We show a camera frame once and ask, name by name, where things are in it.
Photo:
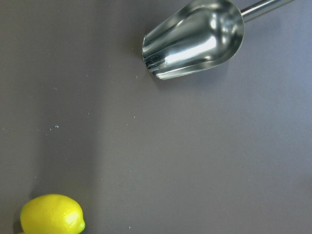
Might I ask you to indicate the yellow lemon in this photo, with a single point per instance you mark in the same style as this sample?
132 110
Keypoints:
52 214

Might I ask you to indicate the steel scoop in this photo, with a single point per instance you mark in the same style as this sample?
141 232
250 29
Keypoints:
202 35

